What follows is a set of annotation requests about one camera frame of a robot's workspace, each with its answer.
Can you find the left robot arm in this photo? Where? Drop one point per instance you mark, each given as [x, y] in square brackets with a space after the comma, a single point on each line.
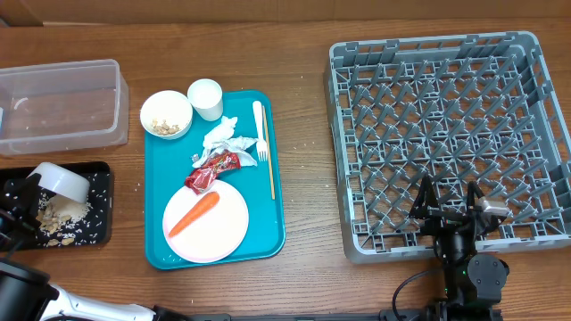
[27, 294]

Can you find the black food waste tray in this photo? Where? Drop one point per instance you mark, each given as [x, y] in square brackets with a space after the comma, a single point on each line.
[95, 228]

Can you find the white plastic fork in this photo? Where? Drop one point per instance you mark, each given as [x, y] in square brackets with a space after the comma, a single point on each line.
[261, 145]

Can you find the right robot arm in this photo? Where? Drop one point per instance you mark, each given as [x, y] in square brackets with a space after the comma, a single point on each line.
[473, 281]

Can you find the white paper cup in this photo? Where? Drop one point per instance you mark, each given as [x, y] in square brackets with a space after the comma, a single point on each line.
[205, 95]

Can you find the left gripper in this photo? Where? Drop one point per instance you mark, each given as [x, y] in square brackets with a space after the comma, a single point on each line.
[20, 208]

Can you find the clear plastic bin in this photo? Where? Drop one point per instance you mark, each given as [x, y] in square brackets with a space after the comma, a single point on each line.
[63, 106]

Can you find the grey melamine bowl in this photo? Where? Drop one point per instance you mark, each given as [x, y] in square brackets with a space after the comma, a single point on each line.
[62, 181]

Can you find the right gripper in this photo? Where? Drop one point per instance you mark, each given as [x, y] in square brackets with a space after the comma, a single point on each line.
[422, 205]

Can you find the red snack wrapper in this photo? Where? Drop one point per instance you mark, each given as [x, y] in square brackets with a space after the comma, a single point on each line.
[201, 179]

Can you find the wooden chopstick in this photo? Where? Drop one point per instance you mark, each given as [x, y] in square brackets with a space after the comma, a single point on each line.
[266, 134]

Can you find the white paper bowl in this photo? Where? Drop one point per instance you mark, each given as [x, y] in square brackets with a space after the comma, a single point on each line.
[171, 106]

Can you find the crumpled white tissue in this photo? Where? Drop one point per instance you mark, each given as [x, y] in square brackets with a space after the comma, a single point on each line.
[221, 139]

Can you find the orange carrot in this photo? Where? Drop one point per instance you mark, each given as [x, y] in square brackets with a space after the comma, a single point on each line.
[204, 205]

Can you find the pile of white rice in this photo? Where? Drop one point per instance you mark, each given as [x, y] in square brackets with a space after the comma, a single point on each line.
[59, 209]

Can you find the grey dishwasher rack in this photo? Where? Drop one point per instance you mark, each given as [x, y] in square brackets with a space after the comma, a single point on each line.
[463, 108]

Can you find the pink round plate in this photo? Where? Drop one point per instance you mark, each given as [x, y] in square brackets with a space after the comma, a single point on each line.
[213, 236]

